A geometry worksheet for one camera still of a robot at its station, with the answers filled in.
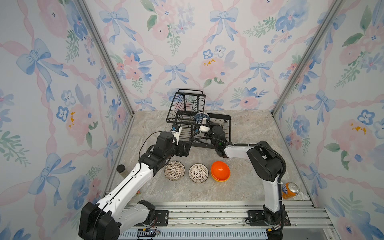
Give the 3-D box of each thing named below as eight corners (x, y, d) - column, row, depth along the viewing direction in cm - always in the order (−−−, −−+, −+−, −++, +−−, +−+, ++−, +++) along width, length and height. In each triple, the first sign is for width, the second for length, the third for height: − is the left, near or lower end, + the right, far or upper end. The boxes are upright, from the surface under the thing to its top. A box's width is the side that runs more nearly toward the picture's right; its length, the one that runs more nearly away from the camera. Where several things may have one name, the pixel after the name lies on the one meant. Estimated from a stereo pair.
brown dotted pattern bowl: (165, 180, 88) (163, 177, 84) (167, 165, 94) (166, 161, 90) (184, 180, 88) (184, 177, 84) (185, 165, 94) (185, 161, 90)
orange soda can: (278, 201, 82) (289, 194, 72) (274, 189, 86) (285, 182, 76) (289, 201, 82) (302, 194, 72) (285, 189, 86) (296, 182, 76)
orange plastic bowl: (211, 183, 87) (212, 177, 80) (210, 167, 93) (211, 161, 87) (228, 183, 87) (231, 177, 80) (226, 167, 93) (228, 161, 87)
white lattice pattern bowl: (195, 187, 86) (195, 183, 82) (186, 172, 91) (186, 168, 87) (210, 177, 89) (211, 174, 85) (201, 164, 95) (201, 160, 90)
